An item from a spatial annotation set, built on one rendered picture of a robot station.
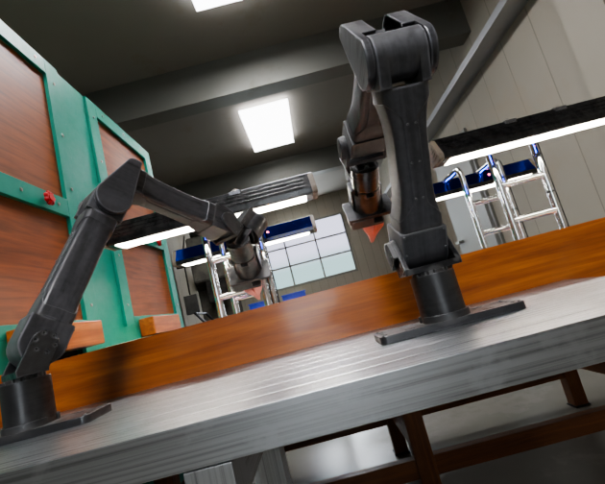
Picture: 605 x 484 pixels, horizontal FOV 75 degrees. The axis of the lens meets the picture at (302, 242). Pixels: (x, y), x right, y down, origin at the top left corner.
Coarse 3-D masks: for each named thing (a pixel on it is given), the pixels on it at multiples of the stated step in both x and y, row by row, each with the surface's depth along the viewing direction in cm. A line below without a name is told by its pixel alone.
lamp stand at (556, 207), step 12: (552, 108) 116; (564, 108) 113; (504, 120) 115; (516, 120) 113; (528, 144) 130; (492, 156) 129; (540, 156) 128; (492, 168) 128; (540, 168) 128; (516, 180) 128; (528, 180) 128; (504, 192) 127; (552, 192) 126; (504, 204) 127; (552, 204) 126; (528, 216) 126; (540, 216) 126; (564, 216) 125; (516, 228) 125
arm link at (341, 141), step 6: (342, 138) 73; (342, 144) 73; (342, 150) 74; (348, 150) 74; (384, 150) 75; (342, 156) 74; (348, 156) 74; (366, 156) 77; (372, 156) 76; (378, 156) 76; (384, 156) 76; (342, 162) 85; (348, 162) 75; (354, 162) 76; (360, 162) 76; (366, 162) 76; (348, 168) 83
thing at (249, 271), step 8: (240, 264) 94; (248, 264) 94; (256, 264) 96; (264, 264) 100; (232, 272) 100; (240, 272) 95; (248, 272) 95; (256, 272) 97; (264, 272) 98; (232, 280) 98; (240, 280) 97; (248, 280) 97; (256, 280) 98; (232, 288) 97
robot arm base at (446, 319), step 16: (432, 272) 54; (448, 272) 54; (416, 288) 55; (432, 288) 54; (448, 288) 53; (432, 304) 53; (448, 304) 53; (464, 304) 54; (496, 304) 55; (512, 304) 52; (432, 320) 53; (448, 320) 52; (464, 320) 52; (384, 336) 53; (400, 336) 52; (416, 336) 52
